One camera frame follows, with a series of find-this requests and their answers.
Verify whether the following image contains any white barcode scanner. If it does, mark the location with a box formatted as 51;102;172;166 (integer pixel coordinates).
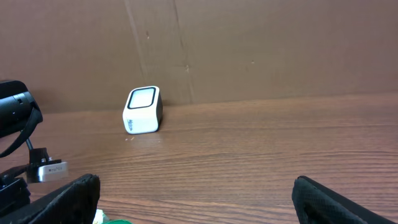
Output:
123;86;163;134

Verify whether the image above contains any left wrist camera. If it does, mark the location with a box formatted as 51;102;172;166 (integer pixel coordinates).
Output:
37;162;68;182

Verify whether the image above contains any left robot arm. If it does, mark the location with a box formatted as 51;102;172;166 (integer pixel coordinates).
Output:
1;80;49;217

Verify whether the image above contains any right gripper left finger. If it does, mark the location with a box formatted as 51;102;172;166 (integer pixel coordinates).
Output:
1;174;100;224

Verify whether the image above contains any green lid jar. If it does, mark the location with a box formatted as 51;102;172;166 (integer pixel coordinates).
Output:
93;209;132;224

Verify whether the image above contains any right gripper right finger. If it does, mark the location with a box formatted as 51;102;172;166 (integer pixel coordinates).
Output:
292;176;395;224

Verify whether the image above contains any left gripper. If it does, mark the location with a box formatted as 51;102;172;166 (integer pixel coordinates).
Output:
1;147;49;217

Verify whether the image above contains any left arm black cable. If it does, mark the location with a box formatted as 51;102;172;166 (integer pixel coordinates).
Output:
0;107;44;159

